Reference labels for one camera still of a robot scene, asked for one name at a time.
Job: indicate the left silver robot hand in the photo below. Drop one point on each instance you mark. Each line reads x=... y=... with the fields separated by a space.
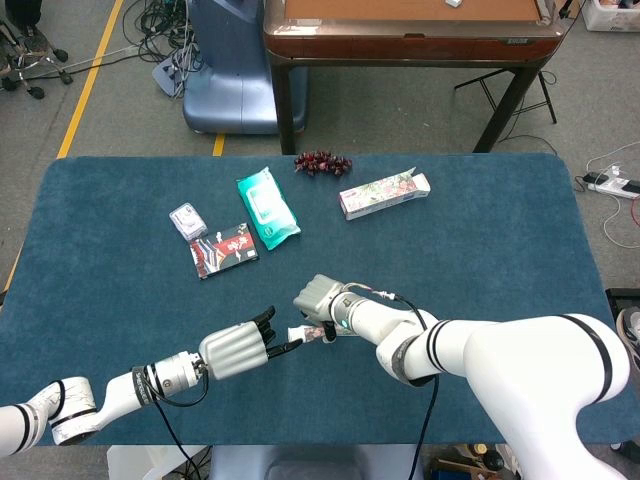
x=232 y=352

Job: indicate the white power strip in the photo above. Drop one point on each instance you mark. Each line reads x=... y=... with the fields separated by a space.
x=612 y=186

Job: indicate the green wet wipes pack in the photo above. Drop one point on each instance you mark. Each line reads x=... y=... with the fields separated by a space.
x=267 y=207

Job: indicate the dark red grape bunch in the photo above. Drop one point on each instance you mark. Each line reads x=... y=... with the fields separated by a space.
x=322 y=163

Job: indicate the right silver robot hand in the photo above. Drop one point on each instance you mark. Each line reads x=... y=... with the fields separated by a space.
x=315 y=297

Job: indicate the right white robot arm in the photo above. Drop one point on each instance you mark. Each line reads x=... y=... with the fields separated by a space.
x=525 y=360

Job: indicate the white storage box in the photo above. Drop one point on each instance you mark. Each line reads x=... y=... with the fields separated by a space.
x=612 y=15

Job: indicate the grey sneaker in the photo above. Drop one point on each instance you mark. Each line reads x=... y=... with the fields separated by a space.
x=632 y=330

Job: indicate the black office chair base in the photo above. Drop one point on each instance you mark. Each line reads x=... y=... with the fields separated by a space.
x=30 y=50

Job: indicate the dark glass bottle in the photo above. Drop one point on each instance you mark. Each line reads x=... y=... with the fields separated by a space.
x=492 y=457

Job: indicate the brown wooden table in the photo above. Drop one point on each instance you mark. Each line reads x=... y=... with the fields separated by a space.
x=410 y=35

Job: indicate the blue table cloth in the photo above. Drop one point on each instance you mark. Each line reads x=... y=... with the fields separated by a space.
x=125 y=300

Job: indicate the white floral toothpaste tube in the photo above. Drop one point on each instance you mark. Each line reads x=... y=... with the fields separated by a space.
x=307 y=333

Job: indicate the white floral toothpaste box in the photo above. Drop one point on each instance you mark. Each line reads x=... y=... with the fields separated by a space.
x=382 y=197

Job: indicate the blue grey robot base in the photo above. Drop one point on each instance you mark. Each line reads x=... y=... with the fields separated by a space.
x=230 y=65

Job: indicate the small white object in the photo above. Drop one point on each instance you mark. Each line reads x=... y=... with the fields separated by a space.
x=453 y=3

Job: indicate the blue grey robot torso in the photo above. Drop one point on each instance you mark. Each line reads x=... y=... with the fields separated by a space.
x=315 y=462

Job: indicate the small clear plastic box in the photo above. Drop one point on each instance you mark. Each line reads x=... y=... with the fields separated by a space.
x=188 y=220

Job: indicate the black red card box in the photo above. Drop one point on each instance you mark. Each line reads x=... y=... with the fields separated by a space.
x=225 y=250

